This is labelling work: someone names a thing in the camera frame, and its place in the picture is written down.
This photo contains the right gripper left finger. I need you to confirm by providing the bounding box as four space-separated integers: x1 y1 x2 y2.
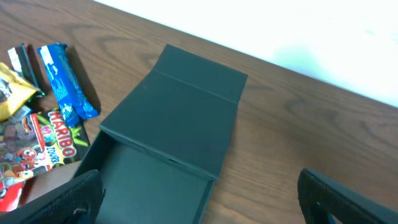
1 170 104 224

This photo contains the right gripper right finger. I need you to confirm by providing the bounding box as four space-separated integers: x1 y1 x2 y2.
297 169 397 224

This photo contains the Haribo gummy candy bag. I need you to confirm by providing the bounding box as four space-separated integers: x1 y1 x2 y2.
1 108 90 185

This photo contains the black cardboard gift box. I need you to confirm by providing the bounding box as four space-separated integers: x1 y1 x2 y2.
77 45 247 224

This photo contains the blue Oreo cookie pack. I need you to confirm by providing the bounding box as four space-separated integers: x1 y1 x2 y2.
37 42 99 126

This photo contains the yellow Hacks candy bag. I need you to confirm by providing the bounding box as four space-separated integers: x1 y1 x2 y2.
1 62 39 121

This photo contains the red Hacks candy bag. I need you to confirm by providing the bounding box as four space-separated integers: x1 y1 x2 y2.
0 181 25 212

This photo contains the green black candy bar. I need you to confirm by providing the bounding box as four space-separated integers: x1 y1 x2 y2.
7 43 46 98

